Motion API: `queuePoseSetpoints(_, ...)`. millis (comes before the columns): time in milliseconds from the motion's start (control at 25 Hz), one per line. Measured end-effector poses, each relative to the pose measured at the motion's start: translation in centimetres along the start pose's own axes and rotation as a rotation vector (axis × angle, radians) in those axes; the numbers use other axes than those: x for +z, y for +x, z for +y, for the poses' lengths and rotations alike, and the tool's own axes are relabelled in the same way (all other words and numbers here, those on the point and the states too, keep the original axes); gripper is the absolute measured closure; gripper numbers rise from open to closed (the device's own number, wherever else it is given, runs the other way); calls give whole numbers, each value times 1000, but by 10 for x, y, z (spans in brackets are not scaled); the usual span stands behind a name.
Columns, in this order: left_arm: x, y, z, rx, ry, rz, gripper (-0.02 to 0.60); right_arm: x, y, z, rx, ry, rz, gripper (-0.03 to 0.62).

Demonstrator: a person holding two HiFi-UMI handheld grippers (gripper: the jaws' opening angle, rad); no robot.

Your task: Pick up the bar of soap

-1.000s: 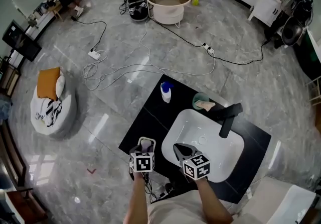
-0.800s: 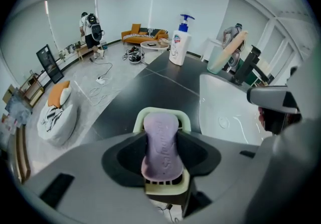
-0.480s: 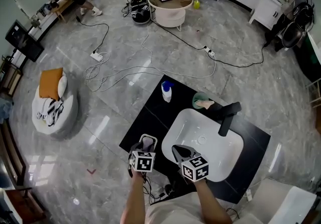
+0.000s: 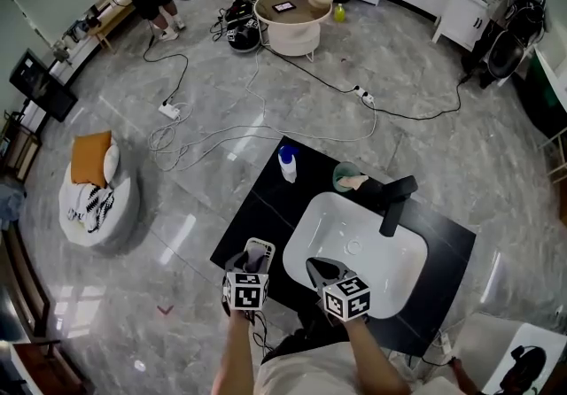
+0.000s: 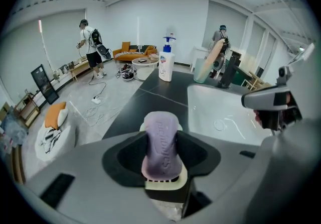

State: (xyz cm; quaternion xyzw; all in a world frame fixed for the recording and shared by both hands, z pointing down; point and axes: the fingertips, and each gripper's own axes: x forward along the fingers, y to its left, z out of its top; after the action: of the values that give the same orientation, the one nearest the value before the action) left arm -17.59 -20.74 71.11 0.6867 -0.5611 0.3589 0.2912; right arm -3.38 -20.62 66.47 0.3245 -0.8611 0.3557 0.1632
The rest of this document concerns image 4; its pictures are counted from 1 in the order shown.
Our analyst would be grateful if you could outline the black headset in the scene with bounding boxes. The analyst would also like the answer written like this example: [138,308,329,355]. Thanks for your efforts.
[499,345,548,392]

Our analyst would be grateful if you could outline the white round pouf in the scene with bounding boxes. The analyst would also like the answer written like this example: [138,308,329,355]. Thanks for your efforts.
[58,143,142,248]

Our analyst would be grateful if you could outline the white sink basin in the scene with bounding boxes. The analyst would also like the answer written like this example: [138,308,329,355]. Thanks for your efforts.
[282,191,429,320]

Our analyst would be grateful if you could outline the orange cushion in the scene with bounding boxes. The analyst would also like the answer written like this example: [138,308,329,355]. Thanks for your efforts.
[70,130,113,190]

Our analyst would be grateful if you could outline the white power strip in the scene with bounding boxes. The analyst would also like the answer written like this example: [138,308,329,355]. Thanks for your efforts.
[353,84,376,105]
[158,102,183,120]

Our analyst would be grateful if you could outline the round white coffee table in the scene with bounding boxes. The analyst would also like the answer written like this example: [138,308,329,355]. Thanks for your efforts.
[253,0,333,63]

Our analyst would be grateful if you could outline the black monitor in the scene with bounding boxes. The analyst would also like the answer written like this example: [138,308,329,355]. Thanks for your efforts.
[8,48,80,123]

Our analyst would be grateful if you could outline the patterned black white throw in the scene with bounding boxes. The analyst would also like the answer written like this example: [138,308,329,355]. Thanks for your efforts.
[66,182,116,234]

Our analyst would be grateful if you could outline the black power cable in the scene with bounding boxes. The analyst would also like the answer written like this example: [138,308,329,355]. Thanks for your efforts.
[359,74,471,122]
[142,19,190,107]
[263,43,359,94]

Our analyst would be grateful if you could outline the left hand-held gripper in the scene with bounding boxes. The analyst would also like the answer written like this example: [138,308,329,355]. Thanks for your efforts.
[221,250,272,313]

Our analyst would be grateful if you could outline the person's dark trousers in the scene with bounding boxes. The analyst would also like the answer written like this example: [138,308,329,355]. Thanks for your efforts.
[260,304,352,364]

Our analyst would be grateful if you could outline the tangled white cable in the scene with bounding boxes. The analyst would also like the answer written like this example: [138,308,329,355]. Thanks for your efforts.
[147,47,378,173]

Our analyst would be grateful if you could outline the person's right forearm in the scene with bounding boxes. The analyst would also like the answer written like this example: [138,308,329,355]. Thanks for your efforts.
[343,315,412,395]

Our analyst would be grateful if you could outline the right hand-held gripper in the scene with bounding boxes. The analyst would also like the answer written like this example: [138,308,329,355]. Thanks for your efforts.
[305,256,372,324]

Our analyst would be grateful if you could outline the white side table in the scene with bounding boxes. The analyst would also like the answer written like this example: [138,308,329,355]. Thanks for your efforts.
[480,321,567,395]

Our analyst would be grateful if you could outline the white cabinet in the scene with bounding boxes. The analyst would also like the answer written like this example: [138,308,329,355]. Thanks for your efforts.
[431,0,493,52]

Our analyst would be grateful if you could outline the white cushion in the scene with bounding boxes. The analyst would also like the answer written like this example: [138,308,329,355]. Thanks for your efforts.
[103,143,121,185]

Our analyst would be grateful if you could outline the black faucet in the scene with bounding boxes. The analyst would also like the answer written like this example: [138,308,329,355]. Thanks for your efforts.
[378,174,419,238]

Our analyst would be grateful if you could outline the person's white shirt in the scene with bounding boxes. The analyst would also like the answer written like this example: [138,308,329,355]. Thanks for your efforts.
[255,339,464,395]

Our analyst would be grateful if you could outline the green soap dish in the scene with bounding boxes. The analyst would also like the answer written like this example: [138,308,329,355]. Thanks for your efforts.
[331,161,364,194]

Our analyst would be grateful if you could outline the white bottle with blue cap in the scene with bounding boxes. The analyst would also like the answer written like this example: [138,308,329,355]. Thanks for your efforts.
[277,144,301,184]

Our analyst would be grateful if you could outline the person's left forearm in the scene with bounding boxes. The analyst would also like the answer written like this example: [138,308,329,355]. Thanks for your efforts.
[211,308,254,395]

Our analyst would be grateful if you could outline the wooden bench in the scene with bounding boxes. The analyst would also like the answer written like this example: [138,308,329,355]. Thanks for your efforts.
[86,0,136,53]

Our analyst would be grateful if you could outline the black vanity counter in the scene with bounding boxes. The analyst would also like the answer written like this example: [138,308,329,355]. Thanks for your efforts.
[209,135,477,359]

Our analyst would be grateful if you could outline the black equipment pile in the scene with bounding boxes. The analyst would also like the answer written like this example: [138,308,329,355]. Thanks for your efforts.
[209,0,263,54]

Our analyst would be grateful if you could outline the small white basket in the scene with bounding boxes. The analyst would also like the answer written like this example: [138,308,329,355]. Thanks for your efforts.
[244,236,277,274]

